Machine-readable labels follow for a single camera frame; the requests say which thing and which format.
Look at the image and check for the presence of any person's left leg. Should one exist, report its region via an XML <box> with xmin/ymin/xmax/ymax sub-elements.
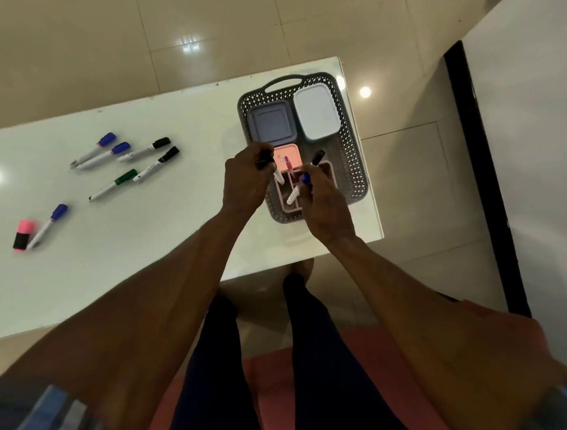
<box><xmin>170</xmin><ymin>294</ymin><xmax>262</xmax><ymax>430</ymax></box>

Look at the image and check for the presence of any grey lid square container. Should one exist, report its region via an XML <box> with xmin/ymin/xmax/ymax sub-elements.
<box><xmin>246</xmin><ymin>100</ymin><xmax>296</xmax><ymax>147</ymax></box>

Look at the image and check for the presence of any person's leg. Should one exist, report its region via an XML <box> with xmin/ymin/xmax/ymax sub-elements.
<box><xmin>170</xmin><ymin>294</ymin><xmax>262</xmax><ymax>430</ymax></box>
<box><xmin>282</xmin><ymin>273</ymin><xmax>406</xmax><ymax>430</ymax></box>

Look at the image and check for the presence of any blue plaid shirt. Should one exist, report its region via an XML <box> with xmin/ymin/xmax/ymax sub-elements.
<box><xmin>0</xmin><ymin>383</ymin><xmax>567</xmax><ymax>430</ymax></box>

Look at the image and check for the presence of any person's left forearm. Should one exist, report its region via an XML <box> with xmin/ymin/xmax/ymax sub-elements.
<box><xmin>0</xmin><ymin>208</ymin><xmax>253</xmax><ymax>430</ymax></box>

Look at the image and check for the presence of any green cap whiteboard marker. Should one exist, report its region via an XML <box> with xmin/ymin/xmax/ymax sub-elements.
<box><xmin>88</xmin><ymin>168</ymin><xmax>139</xmax><ymax>203</ymax></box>

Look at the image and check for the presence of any red fabric sofa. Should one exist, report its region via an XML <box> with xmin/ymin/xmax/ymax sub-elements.
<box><xmin>150</xmin><ymin>297</ymin><xmax>555</xmax><ymax>430</ymax></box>

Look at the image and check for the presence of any small salmon pink container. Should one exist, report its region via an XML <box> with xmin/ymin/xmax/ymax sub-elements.
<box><xmin>272</xmin><ymin>143</ymin><xmax>303</xmax><ymax>171</ymax></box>

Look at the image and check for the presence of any pink highlighter black cap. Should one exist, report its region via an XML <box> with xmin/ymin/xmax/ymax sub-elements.
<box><xmin>12</xmin><ymin>219</ymin><xmax>35</xmax><ymax>252</ymax></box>

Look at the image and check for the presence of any white table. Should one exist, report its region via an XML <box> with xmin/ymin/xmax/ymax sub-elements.
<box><xmin>0</xmin><ymin>56</ymin><xmax>385</xmax><ymax>340</ymax></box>

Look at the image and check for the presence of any person's right foot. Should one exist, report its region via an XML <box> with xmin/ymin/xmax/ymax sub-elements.
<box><xmin>290</xmin><ymin>258</ymin><xmax>315</xmax><ymax>284</ymax></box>

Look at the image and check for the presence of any pink plastic desk organizer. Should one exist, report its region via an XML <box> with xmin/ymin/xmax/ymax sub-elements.
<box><xmin>265</xmin><ymin>160</ymin><xmax>334</xmax><ymax>213</ymax></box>

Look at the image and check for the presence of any grey perforated plastic basket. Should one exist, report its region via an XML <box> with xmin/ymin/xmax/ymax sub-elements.
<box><xmin>237</xmin><ymin>72</ymin><xmax>370</xmax><ymax>224</ymax></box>

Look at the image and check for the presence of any person's right forearm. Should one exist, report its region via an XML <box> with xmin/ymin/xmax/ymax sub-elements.
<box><xmin>327</xmin><ymin>237</ymin><xmax>567</xmax><ymax>430</ymax></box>

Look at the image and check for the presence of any black skirting board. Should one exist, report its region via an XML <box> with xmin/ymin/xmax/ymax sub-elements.
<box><xmin>444</xmin><ymin>40</ymin><xmax>532</xmax><ymax>319</ymax></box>

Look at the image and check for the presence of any white lid teal container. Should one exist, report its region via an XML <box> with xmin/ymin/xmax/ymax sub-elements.
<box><xmin>293</xmin><ymin>84</ymin><xmax>342</xmax><ymax>142</ymax></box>

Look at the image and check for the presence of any person's right hand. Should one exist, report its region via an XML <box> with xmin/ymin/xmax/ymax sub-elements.
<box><xmin>300</xmin><ymin>164</ymin><xmax>357</xmax><ymax>249</ymax></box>

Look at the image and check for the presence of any person's left hand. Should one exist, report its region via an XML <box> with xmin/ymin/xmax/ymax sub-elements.
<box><xmin>221</xmin><ymin>142</ymin><xmax>279</xmax><ymax>218</ymax></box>

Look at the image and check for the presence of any blue cap whiteboard marker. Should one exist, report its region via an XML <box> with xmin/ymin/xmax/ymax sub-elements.
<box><xmin>285</xmin><ymin>172</ymin><xmax>311</xmax><ymax>206</ymax></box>
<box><xmin>69</xmin><ymin>132</ymin><xmax>117</xmax><ymax>170</ymax></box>
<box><xmin>76</xmin><ymin>141</ymin><xmax>131</xmax><ymax>171</ymax></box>
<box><xmin>25</xmin><ymin>203</ymin><xmax>69</xmax><ymax>251</ymax></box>

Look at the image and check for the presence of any person's right leg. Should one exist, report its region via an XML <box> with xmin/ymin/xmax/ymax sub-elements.
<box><xmin>282</xmin><ymin>273</ymin><xmax>406</xmax><ymax>430</ymax></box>

